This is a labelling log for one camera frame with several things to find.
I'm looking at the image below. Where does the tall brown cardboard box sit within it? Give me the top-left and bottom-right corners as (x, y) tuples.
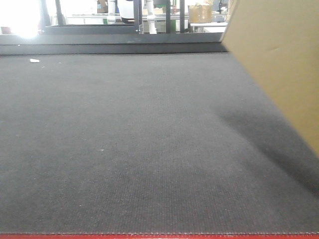
(222, 0), (319, 152)

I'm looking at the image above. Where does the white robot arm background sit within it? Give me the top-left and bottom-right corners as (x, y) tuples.
(146, 0), (157, 34)

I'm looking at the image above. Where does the dark grey conveyor belt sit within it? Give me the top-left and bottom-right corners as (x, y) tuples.
(0, 53), (319, 234)

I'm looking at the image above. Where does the red conveyor front edge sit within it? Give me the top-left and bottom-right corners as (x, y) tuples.
(0, 234), (319, 239)

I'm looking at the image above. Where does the white background table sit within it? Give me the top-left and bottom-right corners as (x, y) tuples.
(190, 22), (228, 33)

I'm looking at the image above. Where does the taped brown box on table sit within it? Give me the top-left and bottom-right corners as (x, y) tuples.
(188, 4), (212, 23)

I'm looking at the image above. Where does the black metal frame table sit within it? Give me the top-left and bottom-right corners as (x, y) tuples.
(39, 0), (189, 35)

